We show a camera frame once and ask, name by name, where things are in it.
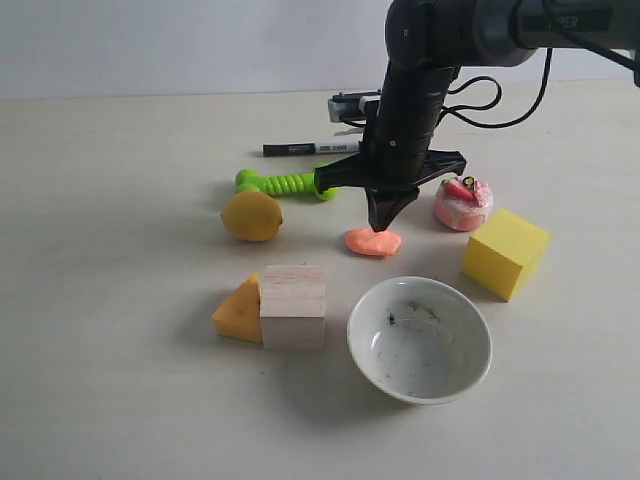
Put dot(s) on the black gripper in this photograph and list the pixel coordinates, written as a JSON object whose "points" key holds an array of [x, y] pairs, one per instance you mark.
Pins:
{"points": [[394, 155]]}

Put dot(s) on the orange putty blob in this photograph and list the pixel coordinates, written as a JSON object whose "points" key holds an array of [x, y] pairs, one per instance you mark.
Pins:
{"points": [[364, 241]]}

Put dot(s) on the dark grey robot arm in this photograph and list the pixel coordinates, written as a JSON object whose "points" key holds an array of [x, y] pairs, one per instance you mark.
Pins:
{"points": [[427, 43]]}

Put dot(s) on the pink toy strawberry cake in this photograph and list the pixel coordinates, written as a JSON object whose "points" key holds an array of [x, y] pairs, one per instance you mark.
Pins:
{"points": [[463, 203]]}

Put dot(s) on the black and white marker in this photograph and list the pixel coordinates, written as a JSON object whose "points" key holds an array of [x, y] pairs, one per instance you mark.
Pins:
{"points": [[309, 148]]}

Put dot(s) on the yellow cube block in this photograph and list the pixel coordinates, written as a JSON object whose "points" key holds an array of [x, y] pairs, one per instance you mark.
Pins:
{"points": [[504, 253]]}

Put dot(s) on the yellow lemon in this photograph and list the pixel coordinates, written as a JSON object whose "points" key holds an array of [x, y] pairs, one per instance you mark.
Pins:
{"points": [[252, 216]]}

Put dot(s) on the white ceramic bowl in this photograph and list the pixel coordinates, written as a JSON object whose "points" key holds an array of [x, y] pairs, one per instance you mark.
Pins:
{"points": [[419, 340]]}

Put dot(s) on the light wooden cube block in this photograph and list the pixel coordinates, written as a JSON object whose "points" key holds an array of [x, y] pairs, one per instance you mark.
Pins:
{"points": [[293, 307]]}

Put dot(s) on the green bone chew toy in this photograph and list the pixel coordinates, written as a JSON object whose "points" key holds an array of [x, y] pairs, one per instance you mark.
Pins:
{"points": [[282, 185]]}

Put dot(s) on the yellow cheese wedge toy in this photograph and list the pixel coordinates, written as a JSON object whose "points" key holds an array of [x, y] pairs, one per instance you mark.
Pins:
{"points": [[238, 317]]}

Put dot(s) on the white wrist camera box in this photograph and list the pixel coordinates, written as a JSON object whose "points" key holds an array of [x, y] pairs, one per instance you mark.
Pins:
{"points": [[354, 109]]}

